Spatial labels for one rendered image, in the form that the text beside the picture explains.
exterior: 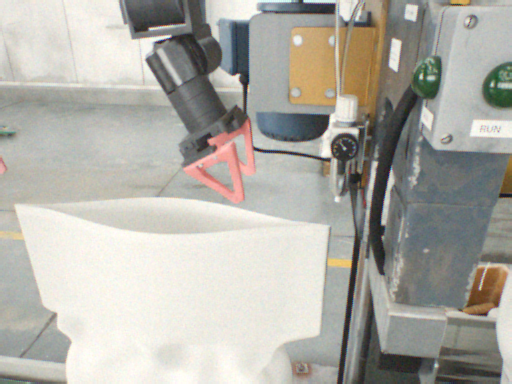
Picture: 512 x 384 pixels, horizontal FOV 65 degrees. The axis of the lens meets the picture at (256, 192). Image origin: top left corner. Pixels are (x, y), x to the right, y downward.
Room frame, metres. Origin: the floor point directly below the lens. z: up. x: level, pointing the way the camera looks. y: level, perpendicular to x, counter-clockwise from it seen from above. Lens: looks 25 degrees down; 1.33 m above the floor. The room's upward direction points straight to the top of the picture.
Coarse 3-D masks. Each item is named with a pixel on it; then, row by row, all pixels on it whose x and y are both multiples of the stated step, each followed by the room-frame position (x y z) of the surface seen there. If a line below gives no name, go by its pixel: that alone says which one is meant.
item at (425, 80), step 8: (432, 56) 0.29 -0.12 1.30; (416, 64) 0.29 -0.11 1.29; (424, 64) 0.28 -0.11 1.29; (432, 64) 0.28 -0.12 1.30; (440, 64) 0.28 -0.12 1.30; (416, 72) 0.28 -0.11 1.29; (424, 72) 0.28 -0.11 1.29; (432, 72) 0.27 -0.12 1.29; (440, 72) 0.27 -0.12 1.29; (416, 80) 0.28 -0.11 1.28; (424, 80) 0.28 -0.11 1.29; (432, 80) 0.27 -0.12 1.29; (440, 80) 0.27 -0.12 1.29; (416, 88) 0.28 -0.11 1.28; (424, 88) 0.28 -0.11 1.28; (432, 88) 0.27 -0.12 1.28; (424, 96) 0.28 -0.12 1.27; (432, 96) 0.28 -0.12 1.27
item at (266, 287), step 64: (64, 256) 0.54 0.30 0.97; (128, 256) 0.48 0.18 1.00; (192, 256) 0.47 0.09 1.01; (256, 256) 0.49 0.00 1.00; (320, 256) 0.49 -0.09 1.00; (64, 320) 0.53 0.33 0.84; (128, 320) 0.49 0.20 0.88; (192, 320) 0.47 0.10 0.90; (256, 320) 0.49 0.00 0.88; (320, 320) 0.49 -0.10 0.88
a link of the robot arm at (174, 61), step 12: (180, 36) 0.53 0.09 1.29; (156, 48) 0.50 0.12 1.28; (168, 48) 0.49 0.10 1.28; (180, 48) 0.50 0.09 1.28; (192, 48) 0.55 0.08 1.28; (156, 60) 0.49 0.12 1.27; (168, 60) 0.49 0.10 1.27; (180, 60) 0.49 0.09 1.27; (192, 60) 0.50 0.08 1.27; (156, 72) 0.50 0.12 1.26; (168, 72) 0.49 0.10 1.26; (180, 72) 0.49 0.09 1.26; (192, 72) 0.50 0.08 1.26; (204, 72) 0.52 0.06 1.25; (168, 84) 0.49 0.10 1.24; (180, 84) 0.49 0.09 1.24
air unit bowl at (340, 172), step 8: (336, 160) 0.53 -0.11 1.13; (352, 160) 0.53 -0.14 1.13; (336, 168) 0.53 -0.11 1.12; (344, 168) 0.52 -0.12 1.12; (336, 176) 0.53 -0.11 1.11; (344, 176) 0.52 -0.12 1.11; (336, 184) 0.53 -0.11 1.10; (344, 184) 0.52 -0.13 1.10; (336, 192) 0.53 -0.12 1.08; (344, 192) 0.53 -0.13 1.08
